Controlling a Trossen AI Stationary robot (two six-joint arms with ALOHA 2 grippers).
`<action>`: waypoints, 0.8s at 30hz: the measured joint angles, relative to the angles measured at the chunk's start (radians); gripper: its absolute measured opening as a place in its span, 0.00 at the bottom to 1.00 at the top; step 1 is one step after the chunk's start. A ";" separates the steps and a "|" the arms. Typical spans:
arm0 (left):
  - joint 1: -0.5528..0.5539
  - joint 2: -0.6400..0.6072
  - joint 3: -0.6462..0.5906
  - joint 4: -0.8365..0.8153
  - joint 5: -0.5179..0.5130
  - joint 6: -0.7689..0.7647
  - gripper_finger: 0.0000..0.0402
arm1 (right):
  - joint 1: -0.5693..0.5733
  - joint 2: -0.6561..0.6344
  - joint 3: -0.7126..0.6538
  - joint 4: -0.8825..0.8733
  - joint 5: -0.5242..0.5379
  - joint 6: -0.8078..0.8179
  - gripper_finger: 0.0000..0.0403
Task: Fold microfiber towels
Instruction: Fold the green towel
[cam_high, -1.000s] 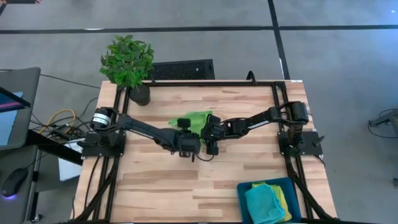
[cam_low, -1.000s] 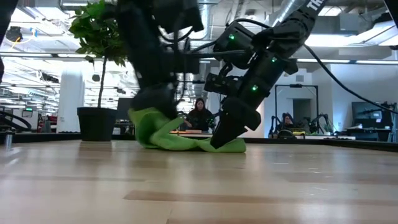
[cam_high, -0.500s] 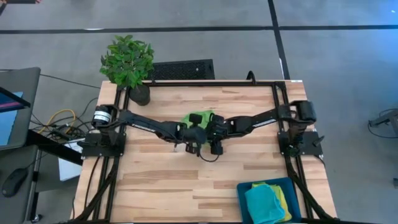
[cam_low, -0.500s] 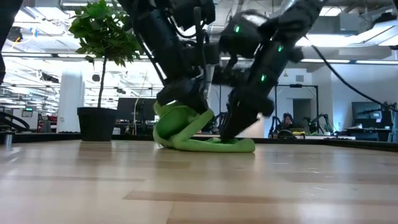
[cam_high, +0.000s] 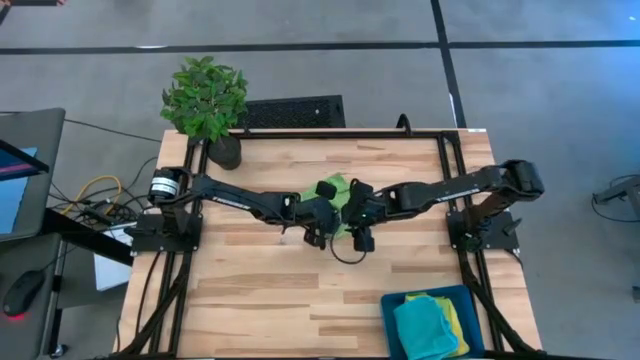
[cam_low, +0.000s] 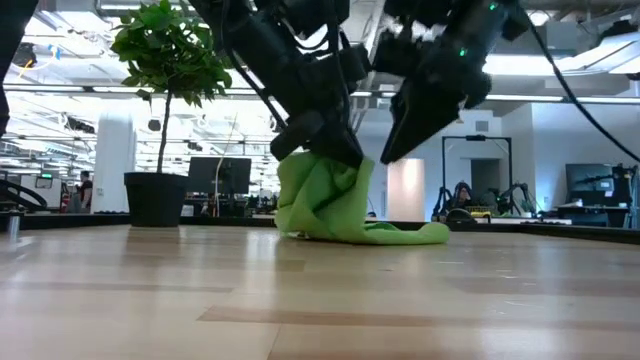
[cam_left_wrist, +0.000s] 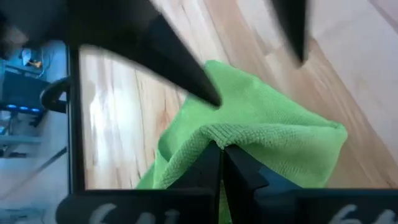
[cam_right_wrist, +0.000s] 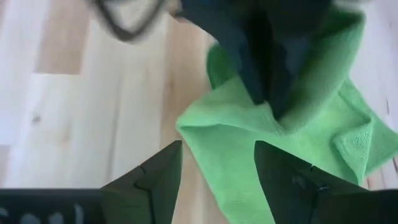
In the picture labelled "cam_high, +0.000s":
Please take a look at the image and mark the black metal beam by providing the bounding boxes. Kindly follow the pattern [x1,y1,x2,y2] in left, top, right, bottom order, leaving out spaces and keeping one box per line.
[41,206,136,267]

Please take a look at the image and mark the blue plastic tray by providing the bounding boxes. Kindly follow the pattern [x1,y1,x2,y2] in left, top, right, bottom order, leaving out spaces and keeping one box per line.
[380,284,487,360]

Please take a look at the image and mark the grey side desk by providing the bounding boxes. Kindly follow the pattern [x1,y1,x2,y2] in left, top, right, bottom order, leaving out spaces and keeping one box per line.
[0,106,68,360]

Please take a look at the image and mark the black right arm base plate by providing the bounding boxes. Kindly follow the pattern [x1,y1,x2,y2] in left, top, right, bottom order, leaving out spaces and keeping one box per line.
[447,209,522,252]

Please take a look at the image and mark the black computer mouse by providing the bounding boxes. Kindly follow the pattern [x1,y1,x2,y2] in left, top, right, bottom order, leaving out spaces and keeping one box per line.
[2,269,46,319]

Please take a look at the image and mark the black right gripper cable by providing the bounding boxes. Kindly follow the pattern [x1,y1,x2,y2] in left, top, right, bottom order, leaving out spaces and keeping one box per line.
[329,239,369,267]

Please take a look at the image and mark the tangled black cables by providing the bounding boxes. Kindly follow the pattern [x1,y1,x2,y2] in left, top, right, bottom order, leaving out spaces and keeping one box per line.
[49,154,162,229]

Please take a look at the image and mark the teal microfiber towel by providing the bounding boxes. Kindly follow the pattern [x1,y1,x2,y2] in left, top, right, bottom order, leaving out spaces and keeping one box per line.
[392,294,461,360]

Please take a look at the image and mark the thin black floor cable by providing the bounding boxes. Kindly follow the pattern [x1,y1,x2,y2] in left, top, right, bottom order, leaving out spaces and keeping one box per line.
[64,118,164,144]

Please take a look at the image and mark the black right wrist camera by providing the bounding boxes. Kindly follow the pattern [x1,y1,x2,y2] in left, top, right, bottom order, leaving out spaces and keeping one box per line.
[351,226,377,254]

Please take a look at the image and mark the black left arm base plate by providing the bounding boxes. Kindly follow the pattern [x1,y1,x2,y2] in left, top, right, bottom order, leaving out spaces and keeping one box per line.
[124,209,204,254]

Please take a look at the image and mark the white paper sheet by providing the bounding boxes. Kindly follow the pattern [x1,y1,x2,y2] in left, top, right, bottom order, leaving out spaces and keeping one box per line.
[93,222,136,293]

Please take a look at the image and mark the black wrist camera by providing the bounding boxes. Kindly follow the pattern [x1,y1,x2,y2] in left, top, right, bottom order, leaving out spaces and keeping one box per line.
[303,227,329,252]
[351,226,377,254]

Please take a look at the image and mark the yellow microfiber towel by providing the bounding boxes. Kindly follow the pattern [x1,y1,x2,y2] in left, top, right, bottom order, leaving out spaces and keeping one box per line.
[433,295,472,359]

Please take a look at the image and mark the grey stand base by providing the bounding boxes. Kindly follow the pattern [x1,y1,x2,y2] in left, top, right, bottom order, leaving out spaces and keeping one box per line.
[591,174,640,224]

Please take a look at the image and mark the black aluminium table frame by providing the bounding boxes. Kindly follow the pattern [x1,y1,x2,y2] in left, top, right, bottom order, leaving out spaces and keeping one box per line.
[112,127,544,360]

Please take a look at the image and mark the yellow floor cable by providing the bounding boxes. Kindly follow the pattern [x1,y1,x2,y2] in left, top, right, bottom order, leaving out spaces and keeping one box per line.
[60,174,124,217]

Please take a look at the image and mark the green potted plant black pot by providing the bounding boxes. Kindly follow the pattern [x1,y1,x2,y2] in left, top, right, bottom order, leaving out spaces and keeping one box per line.
[159,54,250,172]

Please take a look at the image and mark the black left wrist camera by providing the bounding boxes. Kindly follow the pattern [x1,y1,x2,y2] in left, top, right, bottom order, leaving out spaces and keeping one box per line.
[303,227,329,252]

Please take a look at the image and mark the lime green microfiber towel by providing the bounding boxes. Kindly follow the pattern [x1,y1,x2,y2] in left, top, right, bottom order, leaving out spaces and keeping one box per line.
[404,291,452,304]

